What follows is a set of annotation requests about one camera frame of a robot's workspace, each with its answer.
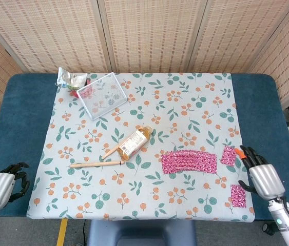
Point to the floral print tablecloth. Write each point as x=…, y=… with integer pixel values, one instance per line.
x=144, y=189

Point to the teal table cover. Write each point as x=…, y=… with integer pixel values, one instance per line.
x=18, y=123

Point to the crumpled silver foil bag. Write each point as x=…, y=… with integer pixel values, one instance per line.
x=69, y=78

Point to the long wooden stick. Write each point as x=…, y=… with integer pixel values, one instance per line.
x=93, y=164

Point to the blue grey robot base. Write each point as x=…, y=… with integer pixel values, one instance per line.
x=141, y=233

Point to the short wooden stick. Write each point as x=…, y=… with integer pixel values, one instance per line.
x=110, y=152

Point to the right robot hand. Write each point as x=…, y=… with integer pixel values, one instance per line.
x=266, y=179

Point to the black caster wheel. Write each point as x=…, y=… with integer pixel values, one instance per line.
x=266, y=228

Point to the spread of red playing cards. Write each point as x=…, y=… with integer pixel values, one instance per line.
x=188, y=162

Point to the amber liquid plastic bottle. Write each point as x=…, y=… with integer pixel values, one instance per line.
x=132, y=142

